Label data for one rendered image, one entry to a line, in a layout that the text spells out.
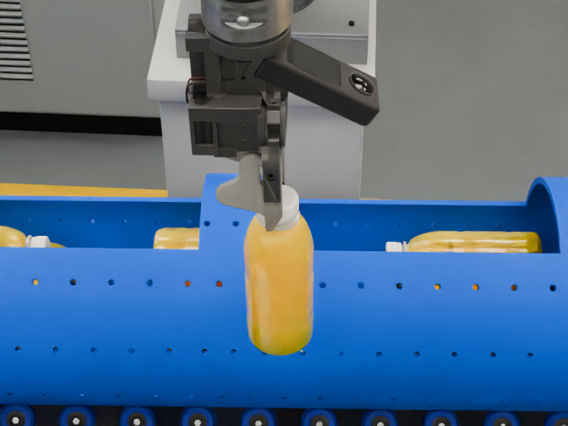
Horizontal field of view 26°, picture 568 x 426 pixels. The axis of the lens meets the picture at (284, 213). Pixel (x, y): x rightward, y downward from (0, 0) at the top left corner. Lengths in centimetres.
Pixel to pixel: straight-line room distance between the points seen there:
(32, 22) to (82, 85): 22
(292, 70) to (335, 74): 5
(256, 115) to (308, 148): 77
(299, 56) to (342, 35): 69
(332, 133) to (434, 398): 50
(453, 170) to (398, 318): 198
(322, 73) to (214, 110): 10
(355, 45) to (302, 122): 14
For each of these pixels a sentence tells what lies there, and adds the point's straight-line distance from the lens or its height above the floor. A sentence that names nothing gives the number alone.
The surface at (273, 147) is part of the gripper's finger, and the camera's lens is 105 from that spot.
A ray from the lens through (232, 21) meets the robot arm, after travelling 98.
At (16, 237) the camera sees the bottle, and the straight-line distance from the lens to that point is 156.
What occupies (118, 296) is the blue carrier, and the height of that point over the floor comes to 119.
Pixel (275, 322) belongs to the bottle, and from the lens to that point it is 122.
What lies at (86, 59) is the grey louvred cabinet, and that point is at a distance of 326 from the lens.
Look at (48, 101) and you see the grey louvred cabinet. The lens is 337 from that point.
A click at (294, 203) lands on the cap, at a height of 142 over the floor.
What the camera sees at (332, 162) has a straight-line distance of 182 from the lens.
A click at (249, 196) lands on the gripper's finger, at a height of 145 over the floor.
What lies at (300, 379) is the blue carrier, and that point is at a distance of 141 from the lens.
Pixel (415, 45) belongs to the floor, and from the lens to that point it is 377.
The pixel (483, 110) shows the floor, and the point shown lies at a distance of 355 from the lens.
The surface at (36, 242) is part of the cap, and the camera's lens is 156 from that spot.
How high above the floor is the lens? 220
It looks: 44 degrees down
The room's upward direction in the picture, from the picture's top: straight up
